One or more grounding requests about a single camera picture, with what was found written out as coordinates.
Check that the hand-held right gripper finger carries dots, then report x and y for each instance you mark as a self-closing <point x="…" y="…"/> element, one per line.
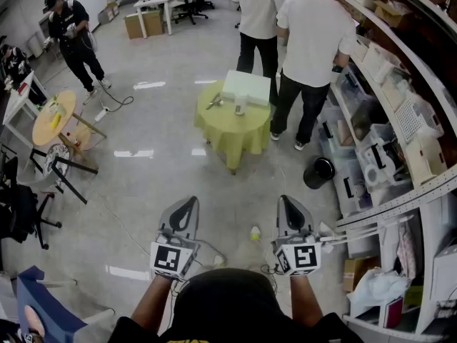
<point x="281" y="220"/>
<point x="307" y="222"/>

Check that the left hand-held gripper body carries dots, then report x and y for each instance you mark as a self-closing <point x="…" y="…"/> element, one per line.
<point x="166" y="257"/>

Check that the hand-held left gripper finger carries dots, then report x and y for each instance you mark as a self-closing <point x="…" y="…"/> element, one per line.
<point x="166" y="216"/>
<point x="194" y="223"/>

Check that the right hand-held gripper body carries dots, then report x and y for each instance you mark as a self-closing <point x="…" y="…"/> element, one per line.
<point x="303" y="257"/>

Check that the person's left forearm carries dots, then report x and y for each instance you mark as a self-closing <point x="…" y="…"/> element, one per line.
<point x="150" y="302"/>

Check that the person's right forearm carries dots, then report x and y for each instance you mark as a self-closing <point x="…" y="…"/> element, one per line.
<point x="305" y="302"/>

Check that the person's white shoe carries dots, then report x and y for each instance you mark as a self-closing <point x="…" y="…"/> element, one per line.
<point x="255" y="233"/>
<point x="218" y="261"/>

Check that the black waste bin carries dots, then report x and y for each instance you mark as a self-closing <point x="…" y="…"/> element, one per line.
<point x="316" y="175"/>

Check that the person's black t-shirt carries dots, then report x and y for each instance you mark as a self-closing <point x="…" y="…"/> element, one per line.
<point x="228" y="298"/>

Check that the white plastic bag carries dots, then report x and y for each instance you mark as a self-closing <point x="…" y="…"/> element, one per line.
<point x="378" y="288"/>

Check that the stack of clear storage boxes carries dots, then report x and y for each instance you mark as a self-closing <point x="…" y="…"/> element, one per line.
<point x="378" y="170"/>

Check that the round table with green cloth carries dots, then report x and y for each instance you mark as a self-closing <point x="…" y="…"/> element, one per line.
<point x="232" y="130"/>

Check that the white curved shelf unit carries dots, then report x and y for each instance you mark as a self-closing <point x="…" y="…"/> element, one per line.
<point x="410" y="200"/>

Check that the red book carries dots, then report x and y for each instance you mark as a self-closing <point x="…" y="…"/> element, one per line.
<point x="392" y="313"/>

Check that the red and white bottle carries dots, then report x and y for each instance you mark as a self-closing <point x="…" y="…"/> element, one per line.
<point x="76" y="142"/>

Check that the white power strip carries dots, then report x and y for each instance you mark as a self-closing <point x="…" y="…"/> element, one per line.
<point x="101" y="114"/>

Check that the black-legged patterned chair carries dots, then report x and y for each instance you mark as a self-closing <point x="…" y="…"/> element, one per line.
<point x="57" y="155"/>

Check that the silver metal tool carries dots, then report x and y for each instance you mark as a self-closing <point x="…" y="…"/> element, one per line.
<point x="214" y="100"/>

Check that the blue plastic chair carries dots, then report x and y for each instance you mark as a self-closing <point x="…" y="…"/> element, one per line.
<point x="39" y="306"/>

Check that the pale green flat box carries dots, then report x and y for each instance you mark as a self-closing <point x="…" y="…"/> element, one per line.
<point x="246" y="86"/>

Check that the black office chair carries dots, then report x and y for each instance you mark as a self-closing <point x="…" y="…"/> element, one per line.
<point x="194" y="2"/>
<point x="21" y="206"/>

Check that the yellow toy food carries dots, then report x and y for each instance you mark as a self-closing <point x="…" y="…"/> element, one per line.
<point x="56" y="121"/>

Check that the round wooden table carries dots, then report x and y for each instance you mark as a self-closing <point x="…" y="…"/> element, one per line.
<point x="41" y="134"/>

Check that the row of white perforated baskets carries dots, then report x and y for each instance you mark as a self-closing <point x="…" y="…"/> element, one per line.
<point x="416" y="118"/>

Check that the small white table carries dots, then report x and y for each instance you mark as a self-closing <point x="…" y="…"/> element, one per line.
<point x="14" y="102"/>

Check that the white office desk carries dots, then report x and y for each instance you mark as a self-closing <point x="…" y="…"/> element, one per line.
<point x="153" y="2"/>

